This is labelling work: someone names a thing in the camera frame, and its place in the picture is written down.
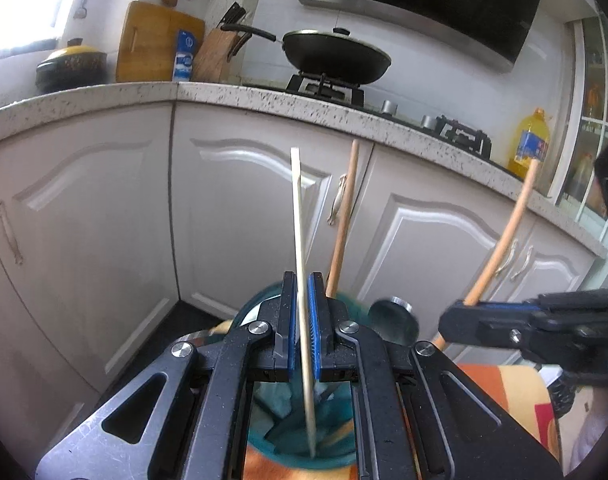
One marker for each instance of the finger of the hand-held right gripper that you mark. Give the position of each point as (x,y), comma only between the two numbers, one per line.
(489,325)
(509,303)

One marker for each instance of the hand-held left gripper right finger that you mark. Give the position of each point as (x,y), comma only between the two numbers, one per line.
(316,330)

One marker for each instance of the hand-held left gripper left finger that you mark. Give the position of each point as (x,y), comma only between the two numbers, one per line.
(288,330)

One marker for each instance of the brown wooden chopstick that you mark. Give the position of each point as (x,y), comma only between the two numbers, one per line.
(345,210)
(506,230)

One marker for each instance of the metal spoon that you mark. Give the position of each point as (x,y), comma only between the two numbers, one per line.
(394,322)

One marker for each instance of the pale bamboo chopstick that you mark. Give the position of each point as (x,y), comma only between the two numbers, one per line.
(300,235)

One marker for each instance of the teal glass cup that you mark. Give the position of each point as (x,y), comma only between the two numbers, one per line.
(279,440)

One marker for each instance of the white cabinet door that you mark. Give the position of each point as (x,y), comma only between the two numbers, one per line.
(13,340)
(93,210)
(244,200)
(434,240)
(559,260)

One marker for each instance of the orange printed cloth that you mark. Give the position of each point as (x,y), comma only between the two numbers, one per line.
(509,400)

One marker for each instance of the yellow oil bottle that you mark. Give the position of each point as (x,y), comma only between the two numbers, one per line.
(529,147)

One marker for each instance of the silver stove knob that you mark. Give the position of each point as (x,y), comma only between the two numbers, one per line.
(428,121)
(389,106)

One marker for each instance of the glass door cabinet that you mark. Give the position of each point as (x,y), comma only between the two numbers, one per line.
(591,110)

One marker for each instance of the gas stove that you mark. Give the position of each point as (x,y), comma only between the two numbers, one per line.
(329,89)

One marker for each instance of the black wok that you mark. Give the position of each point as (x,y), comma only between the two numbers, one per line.
(334,57)

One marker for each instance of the wooden knife block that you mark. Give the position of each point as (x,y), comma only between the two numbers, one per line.
(211,57)

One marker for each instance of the blue and white carton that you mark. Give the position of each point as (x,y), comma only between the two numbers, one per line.
(184,57)

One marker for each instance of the wok lid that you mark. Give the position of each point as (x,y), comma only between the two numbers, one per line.
(340,31)

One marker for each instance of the wooden cutting board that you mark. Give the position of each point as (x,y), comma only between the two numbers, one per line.
(143,45)

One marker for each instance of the black and yellow pot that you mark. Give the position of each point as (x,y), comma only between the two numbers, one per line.
(71,67)

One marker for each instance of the hanging metal utensil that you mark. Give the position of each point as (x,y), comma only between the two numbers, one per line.
(81,10)

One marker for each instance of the window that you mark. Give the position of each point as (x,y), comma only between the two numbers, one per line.
(18,5)

